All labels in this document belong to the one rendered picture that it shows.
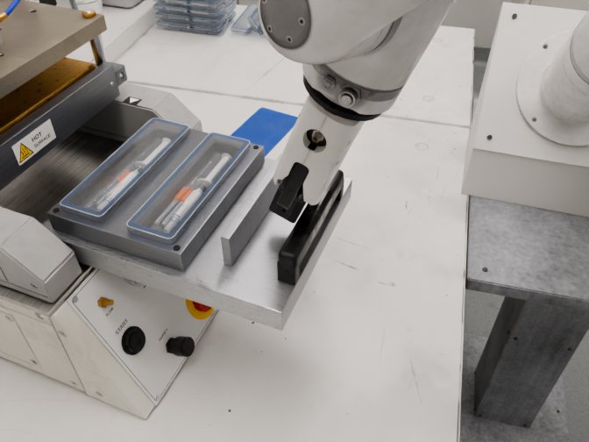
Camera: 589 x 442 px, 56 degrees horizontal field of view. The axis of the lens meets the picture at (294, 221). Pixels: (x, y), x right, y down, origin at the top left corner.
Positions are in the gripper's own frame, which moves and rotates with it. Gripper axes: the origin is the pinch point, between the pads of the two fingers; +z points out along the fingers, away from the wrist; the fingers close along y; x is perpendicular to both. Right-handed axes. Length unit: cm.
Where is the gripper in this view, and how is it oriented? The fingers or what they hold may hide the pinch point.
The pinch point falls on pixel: (289, 201)
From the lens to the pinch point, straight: 58.0
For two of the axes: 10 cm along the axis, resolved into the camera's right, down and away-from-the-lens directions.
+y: 3.8, -6.3, 6.8
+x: -8.7, -4.9, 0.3
